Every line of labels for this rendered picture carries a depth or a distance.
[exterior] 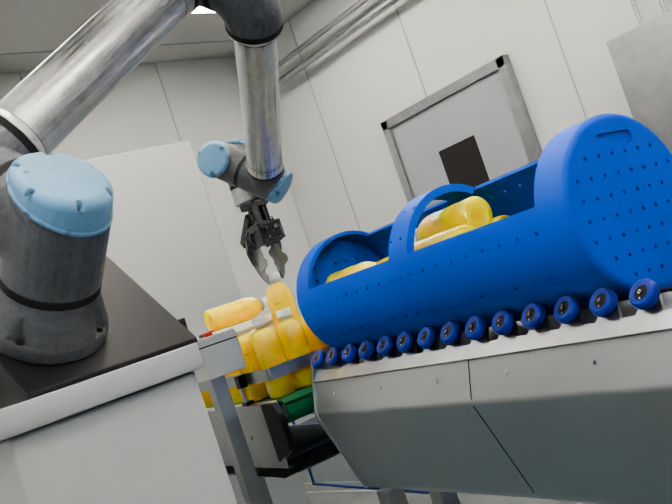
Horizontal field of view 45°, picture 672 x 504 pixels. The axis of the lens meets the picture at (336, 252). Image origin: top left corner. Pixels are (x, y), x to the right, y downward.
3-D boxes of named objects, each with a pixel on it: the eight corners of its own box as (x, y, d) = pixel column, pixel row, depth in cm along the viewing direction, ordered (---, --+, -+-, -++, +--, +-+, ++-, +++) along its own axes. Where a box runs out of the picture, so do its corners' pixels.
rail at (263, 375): (268, 381, 198) (265, 369, 198) (105, 408, 334) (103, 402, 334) (271, 380, 199) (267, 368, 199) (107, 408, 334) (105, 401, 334)
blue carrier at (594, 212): (601, 311, 116) (541, 122, 118) (314, 365, 190) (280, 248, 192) (716, 269, 131) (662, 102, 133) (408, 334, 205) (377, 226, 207)
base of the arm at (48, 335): (2, 374, 117) (7, 319, 113) (-35, 300, 129) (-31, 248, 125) (125, 352, 129) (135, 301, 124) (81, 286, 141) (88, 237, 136)
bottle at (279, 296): (286, 348, 219) (265, 283, 220) (310, 340, 218) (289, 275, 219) (280, 352, 212) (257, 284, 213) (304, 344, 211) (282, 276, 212)
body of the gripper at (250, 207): (262, 245, 208) (247, 201, 209) (248, 252, 215) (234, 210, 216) (287, 238, 212) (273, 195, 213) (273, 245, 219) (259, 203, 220)
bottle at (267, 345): (291, 390, 208) (268, 321, 209) (301, 389, 202) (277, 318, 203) (266, 399, 205) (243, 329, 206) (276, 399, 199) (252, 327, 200)
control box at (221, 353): (211, 380, 193) (197, 339, 194) (183, 385, 210) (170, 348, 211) (247, 366, 199) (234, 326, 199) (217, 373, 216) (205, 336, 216)
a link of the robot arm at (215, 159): (240, 151, 196) (260, 154, 208) (200, 133, 199) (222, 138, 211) (227, 187, 198) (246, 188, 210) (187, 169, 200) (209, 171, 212)
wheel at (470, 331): (481, 312, 145) (489, 316, 146) (465, 315, 149) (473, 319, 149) (476, 336, 143) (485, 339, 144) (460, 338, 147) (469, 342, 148)
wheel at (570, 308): (574, 291, 126) (583, 296, 127) (553, 296, 130) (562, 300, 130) (570, 318, 124) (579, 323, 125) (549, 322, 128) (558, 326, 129)
